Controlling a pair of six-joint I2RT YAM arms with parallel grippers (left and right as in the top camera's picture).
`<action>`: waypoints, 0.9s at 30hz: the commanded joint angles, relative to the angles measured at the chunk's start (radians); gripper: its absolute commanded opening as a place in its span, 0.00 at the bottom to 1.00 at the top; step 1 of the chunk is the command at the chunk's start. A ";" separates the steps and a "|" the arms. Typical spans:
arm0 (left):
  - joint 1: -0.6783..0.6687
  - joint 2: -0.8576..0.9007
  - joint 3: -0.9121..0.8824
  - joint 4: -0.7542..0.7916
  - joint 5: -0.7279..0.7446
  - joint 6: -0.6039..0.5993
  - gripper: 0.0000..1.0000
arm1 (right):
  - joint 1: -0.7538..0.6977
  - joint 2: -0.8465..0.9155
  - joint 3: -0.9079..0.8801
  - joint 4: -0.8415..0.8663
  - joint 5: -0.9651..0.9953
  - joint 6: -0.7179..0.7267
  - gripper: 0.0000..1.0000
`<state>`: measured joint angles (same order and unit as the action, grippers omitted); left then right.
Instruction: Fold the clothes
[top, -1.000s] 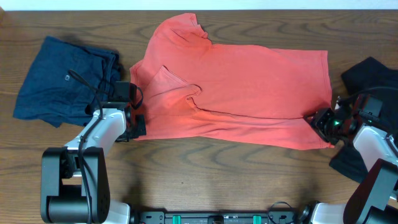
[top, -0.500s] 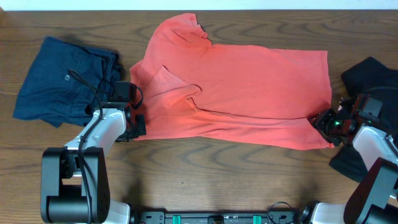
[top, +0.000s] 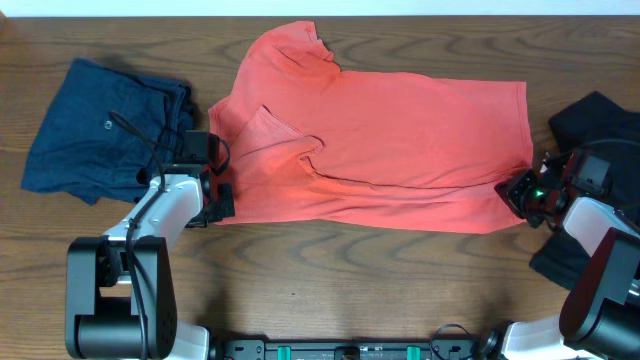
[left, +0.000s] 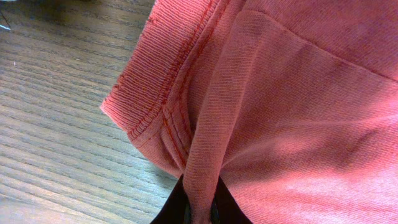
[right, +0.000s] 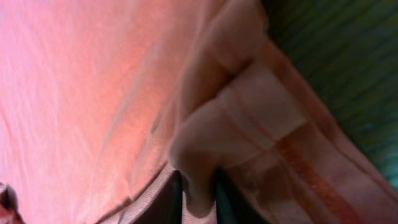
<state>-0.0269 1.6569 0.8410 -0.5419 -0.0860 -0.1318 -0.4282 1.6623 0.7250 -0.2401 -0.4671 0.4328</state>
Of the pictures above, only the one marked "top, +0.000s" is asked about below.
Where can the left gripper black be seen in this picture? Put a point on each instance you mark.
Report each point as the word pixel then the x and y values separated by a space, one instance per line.
pixel 228 207

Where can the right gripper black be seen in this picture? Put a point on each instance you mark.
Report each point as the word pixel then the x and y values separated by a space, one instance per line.
pixel 511 192

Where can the orange t-shirt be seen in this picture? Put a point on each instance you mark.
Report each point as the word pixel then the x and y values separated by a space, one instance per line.
pixel 309 140

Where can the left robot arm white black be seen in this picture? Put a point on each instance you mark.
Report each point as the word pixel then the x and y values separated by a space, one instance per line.
pixel 120 300

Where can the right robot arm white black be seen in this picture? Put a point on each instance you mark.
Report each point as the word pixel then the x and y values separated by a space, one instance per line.
pixel 600 317

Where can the black folded garment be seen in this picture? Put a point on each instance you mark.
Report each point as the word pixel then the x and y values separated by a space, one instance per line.
pixel 599 157

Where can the navy blue folded shorts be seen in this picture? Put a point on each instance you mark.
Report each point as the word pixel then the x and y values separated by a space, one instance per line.
pixel 104 131

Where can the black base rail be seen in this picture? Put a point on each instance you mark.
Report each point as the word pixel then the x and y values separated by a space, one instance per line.
pixel 445 348

